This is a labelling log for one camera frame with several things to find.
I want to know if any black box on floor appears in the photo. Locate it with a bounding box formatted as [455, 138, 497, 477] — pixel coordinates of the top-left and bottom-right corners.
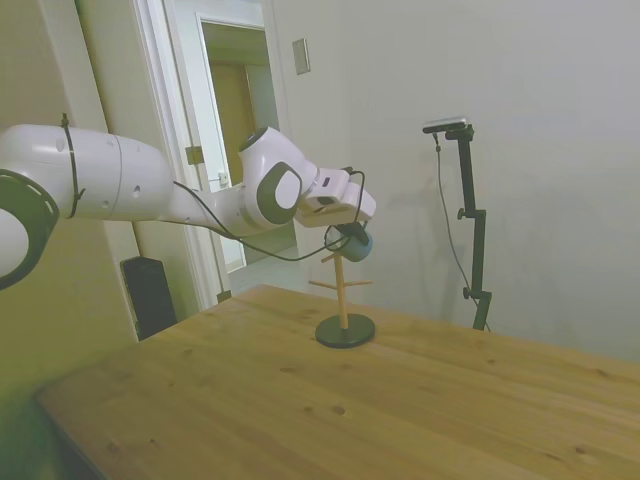
[120, 255, 179, 343]

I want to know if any grey wall switch plate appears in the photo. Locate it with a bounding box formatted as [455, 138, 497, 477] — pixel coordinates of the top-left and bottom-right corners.
[291, 37, 312, 77]

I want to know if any white door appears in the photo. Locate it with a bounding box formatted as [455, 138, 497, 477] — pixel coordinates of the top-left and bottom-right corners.
[39, 0, 174, 261]

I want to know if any white door frame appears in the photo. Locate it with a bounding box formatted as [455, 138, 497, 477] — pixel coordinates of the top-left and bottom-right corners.
[132, 0, 307, 312]

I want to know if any black strap on arm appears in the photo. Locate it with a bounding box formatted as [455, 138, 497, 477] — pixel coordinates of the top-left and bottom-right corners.
[59, 113, 87, 221]

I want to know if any brown wooden hallway door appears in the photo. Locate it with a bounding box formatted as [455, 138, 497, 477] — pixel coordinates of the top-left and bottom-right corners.
[208, 61, 257, 189]

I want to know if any blue enamel mug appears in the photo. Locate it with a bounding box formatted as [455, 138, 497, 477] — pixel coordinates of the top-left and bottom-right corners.
[341, 228, 375, 264]

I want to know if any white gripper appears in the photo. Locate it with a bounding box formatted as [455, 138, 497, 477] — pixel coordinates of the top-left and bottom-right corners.
[313, 167, 378, 245]

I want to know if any wooden mug tree black base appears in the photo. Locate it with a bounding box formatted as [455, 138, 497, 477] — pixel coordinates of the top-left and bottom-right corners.
[307, 252, 378, 350]

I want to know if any grey exterior camera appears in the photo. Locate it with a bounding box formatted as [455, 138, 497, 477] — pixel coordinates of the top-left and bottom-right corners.
[422, 115, 472, 135]

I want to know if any black camera stand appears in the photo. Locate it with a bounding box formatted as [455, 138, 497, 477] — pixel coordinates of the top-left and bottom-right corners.
[444, 124, 494, 332]

